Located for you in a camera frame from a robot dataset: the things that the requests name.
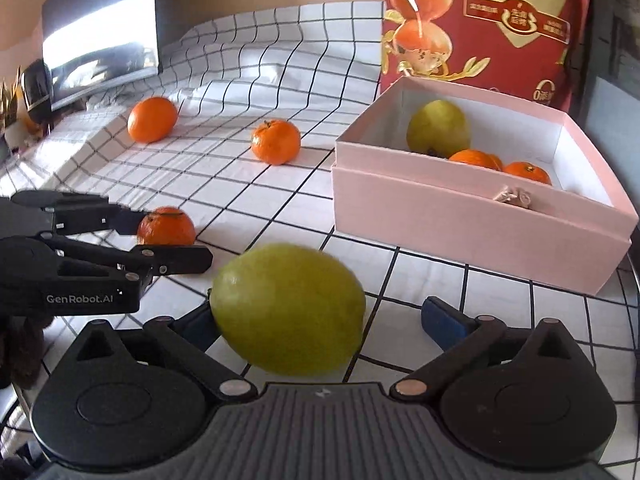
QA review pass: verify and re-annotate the black speaker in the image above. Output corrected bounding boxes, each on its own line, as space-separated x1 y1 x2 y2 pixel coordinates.
21 58 51 125

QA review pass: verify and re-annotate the potted plant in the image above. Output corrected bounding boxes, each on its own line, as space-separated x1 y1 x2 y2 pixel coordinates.
1 66 32 132

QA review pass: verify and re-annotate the gloved left hand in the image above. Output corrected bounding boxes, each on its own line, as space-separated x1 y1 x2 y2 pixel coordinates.
0 314 54 389

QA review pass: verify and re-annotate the green lemon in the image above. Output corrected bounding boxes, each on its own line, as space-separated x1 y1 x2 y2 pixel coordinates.
209 243 366 376
406 100 471 158

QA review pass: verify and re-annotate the glass computer case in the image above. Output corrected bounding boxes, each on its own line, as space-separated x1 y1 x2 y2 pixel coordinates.
574 0 640 411

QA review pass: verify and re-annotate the white grid tablecloth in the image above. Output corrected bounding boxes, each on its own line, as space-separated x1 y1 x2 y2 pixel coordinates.
1 1 639 479

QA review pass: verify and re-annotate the pink gift box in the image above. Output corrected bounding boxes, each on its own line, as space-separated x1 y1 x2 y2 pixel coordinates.
332 77 638 295

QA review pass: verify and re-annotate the stemmed mandarin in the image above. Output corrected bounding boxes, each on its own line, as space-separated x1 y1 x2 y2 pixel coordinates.
137 206 196 246

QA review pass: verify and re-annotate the red snack bag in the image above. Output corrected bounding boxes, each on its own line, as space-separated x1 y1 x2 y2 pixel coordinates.
381 0 589 110

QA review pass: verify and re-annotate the large orange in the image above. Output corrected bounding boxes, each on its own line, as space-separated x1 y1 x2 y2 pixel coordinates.
127 96 178 144

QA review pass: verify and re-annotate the mandarin behind group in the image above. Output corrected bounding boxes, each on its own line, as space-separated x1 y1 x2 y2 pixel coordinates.
250 119 300 166

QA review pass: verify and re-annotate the black monitor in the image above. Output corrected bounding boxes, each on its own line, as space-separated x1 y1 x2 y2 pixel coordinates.
42 0 162 110

